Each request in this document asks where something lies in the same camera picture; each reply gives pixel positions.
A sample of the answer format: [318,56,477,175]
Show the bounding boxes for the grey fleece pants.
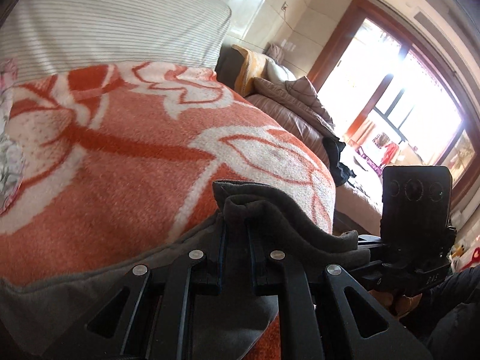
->
[1,180,370,359]

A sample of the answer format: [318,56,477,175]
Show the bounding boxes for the person's dark sleeve forearm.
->
[400,267,479,359]

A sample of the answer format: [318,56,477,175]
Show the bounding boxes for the person's right hand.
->
[368,290,422,320]

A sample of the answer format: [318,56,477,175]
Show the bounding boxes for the wooden framed window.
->
[308,0,479,206]

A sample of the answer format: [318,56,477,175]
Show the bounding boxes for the orange white floral blanket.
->
[0,61,337,360]

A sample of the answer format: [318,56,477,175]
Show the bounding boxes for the brown quilted bedding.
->
[247,77,383,236]

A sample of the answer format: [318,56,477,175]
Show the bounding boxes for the floral patterned pillow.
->
[1,59,25,213]

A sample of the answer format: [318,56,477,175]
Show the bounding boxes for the yellow orange cushion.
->
[232,45,269,98]

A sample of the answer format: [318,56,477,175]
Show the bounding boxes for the white striped headboard cushion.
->
[1,0,232,82]

